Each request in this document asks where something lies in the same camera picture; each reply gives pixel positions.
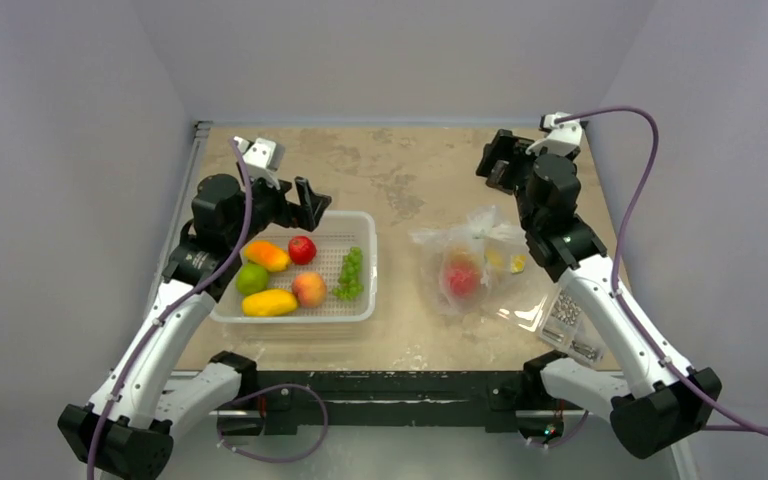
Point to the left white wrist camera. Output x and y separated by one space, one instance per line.
262 158

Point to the green grapes bunch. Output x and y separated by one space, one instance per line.
349 285

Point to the black base frame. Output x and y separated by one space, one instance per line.
495 401

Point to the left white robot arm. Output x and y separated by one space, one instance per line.
129 426

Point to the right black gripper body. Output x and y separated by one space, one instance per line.
508 159

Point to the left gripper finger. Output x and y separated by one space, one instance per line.
319 204
305 209

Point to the white plastic basket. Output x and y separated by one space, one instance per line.
337 234

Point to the orange mango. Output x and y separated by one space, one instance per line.
267 255

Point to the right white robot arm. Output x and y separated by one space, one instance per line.
661 397

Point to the clear printed plastic bag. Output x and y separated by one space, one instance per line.
488 240

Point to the red apple from bag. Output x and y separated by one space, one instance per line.
462 278

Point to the green lime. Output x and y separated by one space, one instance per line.
251 279

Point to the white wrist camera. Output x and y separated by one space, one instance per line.
262 158
562 138

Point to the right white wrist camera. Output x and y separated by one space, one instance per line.
562 138

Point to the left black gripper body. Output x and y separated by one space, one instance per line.
269 205

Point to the peach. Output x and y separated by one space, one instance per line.
309 289

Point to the aluminium rail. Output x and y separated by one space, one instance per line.
194 154

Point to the red apple in basket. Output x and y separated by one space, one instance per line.
301 250

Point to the yellow mango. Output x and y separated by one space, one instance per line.
269 303

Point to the yellow lemon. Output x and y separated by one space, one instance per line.
517 263

